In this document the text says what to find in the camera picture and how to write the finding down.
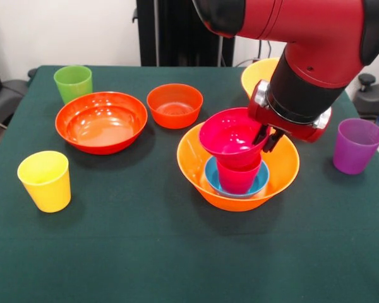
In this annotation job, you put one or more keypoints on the dark green tablecloth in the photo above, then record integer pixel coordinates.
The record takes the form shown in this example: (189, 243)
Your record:
(189, 268)

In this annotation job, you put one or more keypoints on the yellow plastic cup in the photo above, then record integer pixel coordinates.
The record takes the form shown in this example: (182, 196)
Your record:
(45, 183)

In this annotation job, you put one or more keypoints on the green plastic cup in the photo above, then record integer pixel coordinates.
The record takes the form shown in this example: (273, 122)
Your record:
(72, 85)

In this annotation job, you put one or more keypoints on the pink plastic cup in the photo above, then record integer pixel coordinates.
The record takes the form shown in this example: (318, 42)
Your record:
(238, 180)

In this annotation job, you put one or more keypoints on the large orange bowl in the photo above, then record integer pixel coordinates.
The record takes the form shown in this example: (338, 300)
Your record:
(192, 164)
(259, 79)

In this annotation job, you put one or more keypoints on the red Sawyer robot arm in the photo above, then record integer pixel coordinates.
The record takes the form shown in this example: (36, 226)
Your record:
(303, 31)

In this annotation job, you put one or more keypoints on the pink plastic bowl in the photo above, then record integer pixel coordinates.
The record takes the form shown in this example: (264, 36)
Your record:
(227, 139)

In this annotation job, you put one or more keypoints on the wide red bowl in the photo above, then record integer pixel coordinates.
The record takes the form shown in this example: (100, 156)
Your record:
(101, 126)

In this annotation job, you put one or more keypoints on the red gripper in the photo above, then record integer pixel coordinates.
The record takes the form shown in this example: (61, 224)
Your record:
(271, 116)

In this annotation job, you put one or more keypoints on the black chair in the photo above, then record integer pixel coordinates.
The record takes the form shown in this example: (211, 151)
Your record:
(3, 94)

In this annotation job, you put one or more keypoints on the small red bowl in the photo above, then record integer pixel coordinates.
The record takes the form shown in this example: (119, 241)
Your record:
(175, 110)

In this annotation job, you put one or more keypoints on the blue plastic bowl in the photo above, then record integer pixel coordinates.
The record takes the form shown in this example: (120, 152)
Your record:
(211, 180)

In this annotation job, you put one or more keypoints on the purple plastic cup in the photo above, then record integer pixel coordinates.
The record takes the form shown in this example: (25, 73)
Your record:
(355, 151)

